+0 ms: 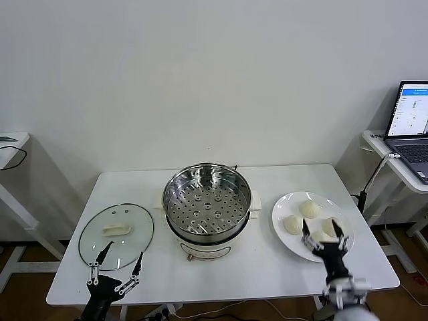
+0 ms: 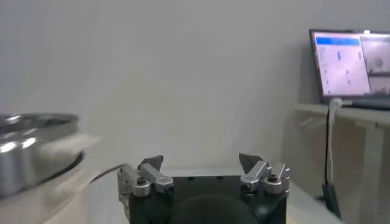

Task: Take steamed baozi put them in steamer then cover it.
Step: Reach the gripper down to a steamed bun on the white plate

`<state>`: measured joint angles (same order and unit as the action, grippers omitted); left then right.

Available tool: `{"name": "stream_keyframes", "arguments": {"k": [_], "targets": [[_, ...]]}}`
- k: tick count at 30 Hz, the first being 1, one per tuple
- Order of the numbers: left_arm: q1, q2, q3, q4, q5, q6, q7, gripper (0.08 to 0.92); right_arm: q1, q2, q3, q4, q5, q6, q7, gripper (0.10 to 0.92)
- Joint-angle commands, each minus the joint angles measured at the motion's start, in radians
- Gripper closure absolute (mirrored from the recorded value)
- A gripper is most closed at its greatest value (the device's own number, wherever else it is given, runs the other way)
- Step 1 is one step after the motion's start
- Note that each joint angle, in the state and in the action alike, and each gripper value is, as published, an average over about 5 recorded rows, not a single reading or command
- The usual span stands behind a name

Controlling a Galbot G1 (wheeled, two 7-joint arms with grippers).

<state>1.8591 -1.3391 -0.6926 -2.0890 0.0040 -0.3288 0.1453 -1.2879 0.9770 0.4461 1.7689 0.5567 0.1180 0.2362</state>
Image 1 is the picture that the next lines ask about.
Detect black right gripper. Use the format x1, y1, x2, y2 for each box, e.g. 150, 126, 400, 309
300, 219, 352, 284

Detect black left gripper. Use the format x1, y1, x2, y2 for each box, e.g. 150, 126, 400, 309
80, 240, 144, 321

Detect glass lid with white handle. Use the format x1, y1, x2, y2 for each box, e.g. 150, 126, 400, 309
78, 203, 155, 272

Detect stainless steel steamer basket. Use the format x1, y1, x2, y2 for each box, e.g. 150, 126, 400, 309
152, 163, 262, 237

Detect white round plate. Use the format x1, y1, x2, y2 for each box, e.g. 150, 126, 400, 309
272, 191, 355, 263

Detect black power plug block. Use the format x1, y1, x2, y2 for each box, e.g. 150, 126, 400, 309
350, 190, 368, 213

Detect white power strip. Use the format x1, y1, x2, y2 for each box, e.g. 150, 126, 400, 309
145, 304, 184, 320

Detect grey open laptop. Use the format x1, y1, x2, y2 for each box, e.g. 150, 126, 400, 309
383, 80, 428, 184

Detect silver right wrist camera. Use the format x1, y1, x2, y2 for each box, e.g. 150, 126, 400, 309
350, 278, 372, 292

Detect white laptop cable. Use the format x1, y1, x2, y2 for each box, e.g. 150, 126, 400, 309
367, 152, 401, 188

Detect black looped cable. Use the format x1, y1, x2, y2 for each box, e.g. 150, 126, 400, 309
0, 146, 27, 172

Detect white side table with cable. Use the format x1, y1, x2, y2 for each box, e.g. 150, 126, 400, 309
0, 132, 68, 295

